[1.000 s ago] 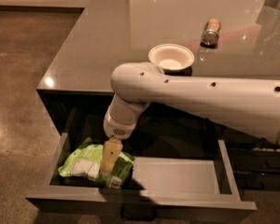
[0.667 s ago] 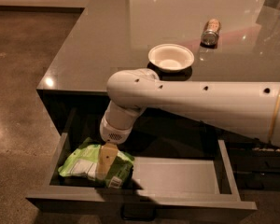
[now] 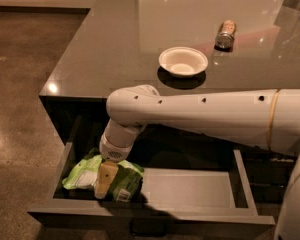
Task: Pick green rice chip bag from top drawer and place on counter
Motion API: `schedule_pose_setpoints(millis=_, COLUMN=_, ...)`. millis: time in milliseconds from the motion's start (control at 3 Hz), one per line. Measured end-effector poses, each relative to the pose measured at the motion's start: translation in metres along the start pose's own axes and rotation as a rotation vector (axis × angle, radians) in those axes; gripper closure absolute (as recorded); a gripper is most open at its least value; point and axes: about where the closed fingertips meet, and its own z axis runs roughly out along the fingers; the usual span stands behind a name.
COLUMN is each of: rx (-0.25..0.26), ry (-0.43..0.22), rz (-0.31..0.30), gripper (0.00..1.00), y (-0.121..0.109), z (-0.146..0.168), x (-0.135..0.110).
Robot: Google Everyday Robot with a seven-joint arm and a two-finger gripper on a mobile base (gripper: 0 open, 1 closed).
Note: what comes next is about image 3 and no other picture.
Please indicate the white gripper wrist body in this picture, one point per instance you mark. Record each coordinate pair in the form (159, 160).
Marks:
(112, 150)

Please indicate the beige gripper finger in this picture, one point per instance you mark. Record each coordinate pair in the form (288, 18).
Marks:
(106, 174)

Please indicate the open grey top drawer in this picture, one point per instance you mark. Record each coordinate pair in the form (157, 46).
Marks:
(188, 180)

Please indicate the grey counter cabinet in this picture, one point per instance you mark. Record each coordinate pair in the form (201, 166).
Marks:
(119, 43)

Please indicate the green rice chip bag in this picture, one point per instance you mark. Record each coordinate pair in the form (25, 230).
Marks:
(124, 187)

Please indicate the metal drink can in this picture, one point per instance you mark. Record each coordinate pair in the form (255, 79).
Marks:
(226, 35)

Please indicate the white bowl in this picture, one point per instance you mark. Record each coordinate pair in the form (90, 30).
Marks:
(183, 62)

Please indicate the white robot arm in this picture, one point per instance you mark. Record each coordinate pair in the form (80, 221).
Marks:
(268, 119)

